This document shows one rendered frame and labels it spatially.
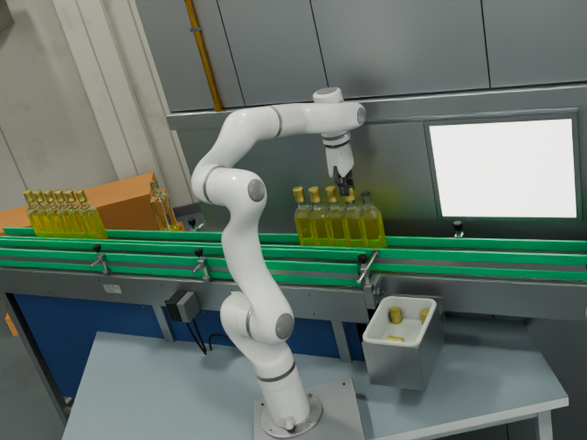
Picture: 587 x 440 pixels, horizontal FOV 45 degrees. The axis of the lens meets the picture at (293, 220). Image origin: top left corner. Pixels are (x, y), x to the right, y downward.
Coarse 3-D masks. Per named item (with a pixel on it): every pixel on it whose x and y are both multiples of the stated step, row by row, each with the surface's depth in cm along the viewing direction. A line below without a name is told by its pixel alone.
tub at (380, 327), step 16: (384, 304) 220; (400, 304) 220; (416, 304) 217; (432, 304) 213; (384, 320) 219; (416, 320) 219; (368, 336) 208; (384, 336) 216; (400, 336) 214; (416, 336) 212
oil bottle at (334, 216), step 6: (330, 210) 227; (336, 210) 226; (342, 210) 227; (330, 216) 227; (336, 216) 226; (330, 222) 228; (336, 222) 227; (342, 222) 227; (330, 228) 229; (336, 228) 228; (342, 228) 227; (330, 234) 230; (336, 234) 229; (342, 234) 228; (336, 240) 231; (342, 240) 230; (336, 246) 232; (342, 246) 231; (348, 246) 231
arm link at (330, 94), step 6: (324, 90) 208; (330, 90) 207; (336, 90) 206; (318, 96) 206; (324, 96) 205; (330, 96) 204; (336, 96) 205; (318, 102) 206; (324, 102) 205; (330, 102) 205; (336, 102) 206; (342, 132) 210
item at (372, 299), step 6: (372, 276) 226; (378, 276) 225; (372, 282) 222; (378, 282) 223; (378, 288) 223; (366, 294) 220; (372, 294) 219; (378, 294) 222; (366, 300) 221; (372, 300) 220; (378, 300) 224; (372, 306) 221
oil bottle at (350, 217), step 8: (360, 208) 225; (344, 216) 224; (352, 216) 223; (344, 224) 226; (352, 224) 225; (360, 224) 224; (352, 232) 226; (360, 232) 225; (352, 240) 228; (360, 240) 226
